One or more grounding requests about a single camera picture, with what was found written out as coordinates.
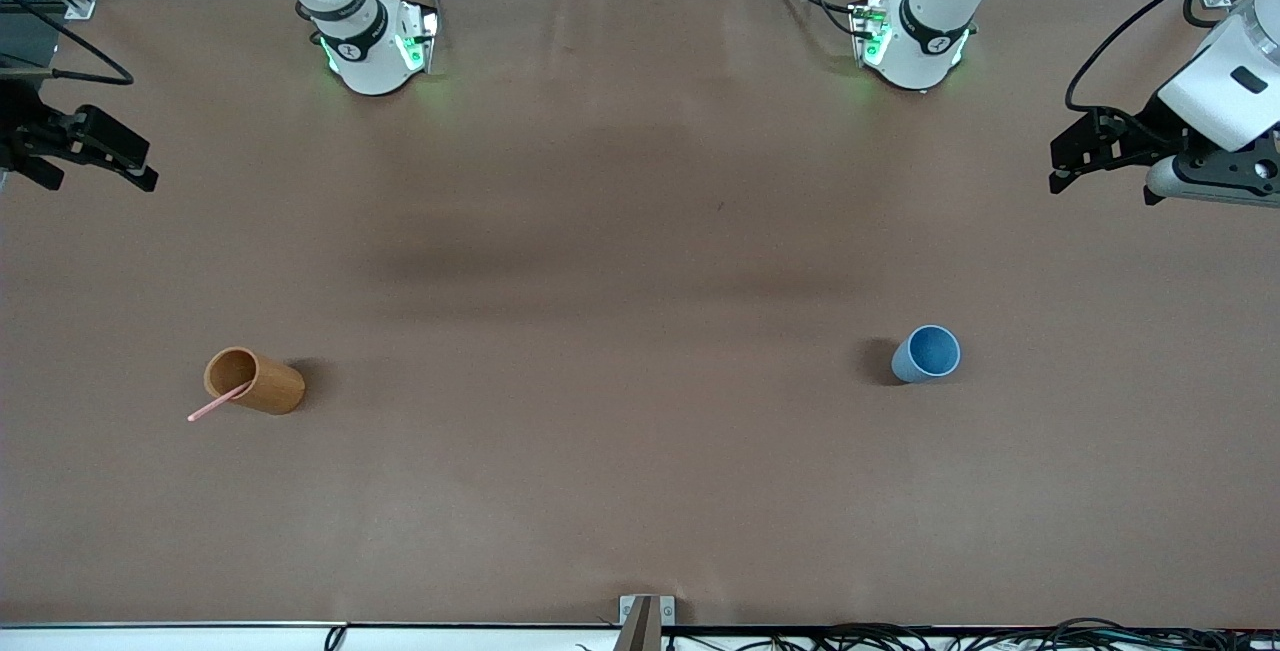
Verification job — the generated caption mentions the blue plastic cup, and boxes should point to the blue plastic cup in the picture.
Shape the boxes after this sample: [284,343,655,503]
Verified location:
[891,324,962,385]

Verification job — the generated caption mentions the pink chopstick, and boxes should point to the pink chopstick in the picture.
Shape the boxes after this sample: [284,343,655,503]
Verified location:
[187,381,255,423]

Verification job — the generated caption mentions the aluminium profile post with bracket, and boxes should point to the aluminium profile post with bracket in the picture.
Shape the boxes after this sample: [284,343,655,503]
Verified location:
[619,594,677,651]

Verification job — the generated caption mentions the brown wooden cup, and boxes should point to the brown wooden cup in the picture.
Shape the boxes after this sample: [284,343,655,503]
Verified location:
[203,346,307,416]

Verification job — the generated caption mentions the brown table cover sheet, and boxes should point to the brown table cover sheet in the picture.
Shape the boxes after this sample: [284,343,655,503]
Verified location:
[0,0,1280,630]

